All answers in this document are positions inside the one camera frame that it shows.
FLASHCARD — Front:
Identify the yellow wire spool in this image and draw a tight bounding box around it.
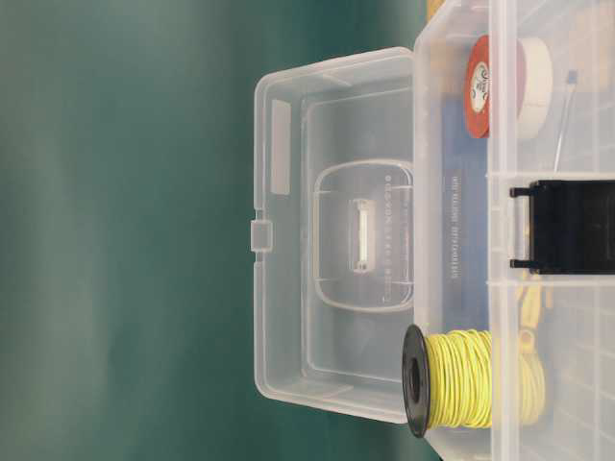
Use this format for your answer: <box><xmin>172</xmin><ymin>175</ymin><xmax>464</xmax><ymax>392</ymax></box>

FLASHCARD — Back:
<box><xmin>402</xmin><ymin>324</ymin><xmax>549</xmax><ymax>438</ymax></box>

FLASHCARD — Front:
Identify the clear cable tie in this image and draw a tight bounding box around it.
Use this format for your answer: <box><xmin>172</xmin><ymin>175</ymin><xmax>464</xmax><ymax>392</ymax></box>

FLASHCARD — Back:
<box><xmin>553</xmin><ymin>69</ymin><xmax>578</xmax><ymax>172</ymax></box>

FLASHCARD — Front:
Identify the clear plastic toolbox body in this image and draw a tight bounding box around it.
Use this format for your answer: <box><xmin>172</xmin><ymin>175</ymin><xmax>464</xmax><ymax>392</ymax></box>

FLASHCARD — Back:
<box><xmin>414</xmin><ymin>1</ymin><xmax>614</xmax><ymax>460</ymax></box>

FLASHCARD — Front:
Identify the clear plastic toolbox lid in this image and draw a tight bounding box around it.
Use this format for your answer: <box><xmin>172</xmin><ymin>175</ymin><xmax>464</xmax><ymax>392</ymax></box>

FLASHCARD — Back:
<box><xmin>251</xmin><ymin>47</ymin><xmax>414</xmax><ymax>424</ymax></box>

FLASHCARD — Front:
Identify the white tape roll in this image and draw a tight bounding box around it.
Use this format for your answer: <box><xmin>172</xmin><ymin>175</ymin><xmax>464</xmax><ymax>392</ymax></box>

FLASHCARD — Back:
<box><xmin>517</xmin><ymin>36</ymin><xmax>554</xmax><ymax>140</ymax></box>

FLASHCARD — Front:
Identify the red tape roll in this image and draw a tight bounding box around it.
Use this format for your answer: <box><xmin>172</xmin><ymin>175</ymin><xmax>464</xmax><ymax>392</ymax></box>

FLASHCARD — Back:
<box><xmin>463</xmin><ymin>35</ymin><xmax>490</xmax><ymax>138</ymax></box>

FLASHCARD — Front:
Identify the black toolbox latch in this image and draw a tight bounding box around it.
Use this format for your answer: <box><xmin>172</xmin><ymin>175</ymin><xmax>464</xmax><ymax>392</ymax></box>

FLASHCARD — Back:
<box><xmin>509</xmin><ymin>180</ymin><xmax>614</xmax><ymax>276</ymax></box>

